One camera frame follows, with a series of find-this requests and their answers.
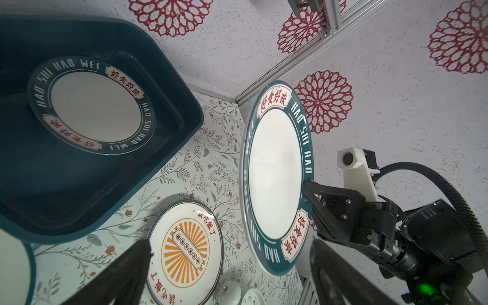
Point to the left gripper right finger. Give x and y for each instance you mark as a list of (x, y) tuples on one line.
[(337, 282)]

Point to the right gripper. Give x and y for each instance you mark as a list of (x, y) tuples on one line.
[(377, 230)]

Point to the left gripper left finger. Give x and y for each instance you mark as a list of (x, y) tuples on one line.
[(122, 282)]

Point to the orange sunburst plate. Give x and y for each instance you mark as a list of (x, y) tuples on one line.
[(187, 254)]

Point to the green Hao Wei plate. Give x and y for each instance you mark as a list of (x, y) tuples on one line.
[(91, 105), (276, 159)]

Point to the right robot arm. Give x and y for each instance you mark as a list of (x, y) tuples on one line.
[(435, 249)]

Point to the teal plastic bin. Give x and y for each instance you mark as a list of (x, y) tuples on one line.
[(52, 192)]

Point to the white flower-pattern plate upper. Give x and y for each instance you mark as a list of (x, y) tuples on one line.
[(18, 271)]

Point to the white alarm clock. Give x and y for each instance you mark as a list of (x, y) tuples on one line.
[(237, 293)]

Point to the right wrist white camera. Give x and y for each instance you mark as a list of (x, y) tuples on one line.
[(358, 166)]

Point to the grey wall shelf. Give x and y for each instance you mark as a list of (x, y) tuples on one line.
[(314, 5)]

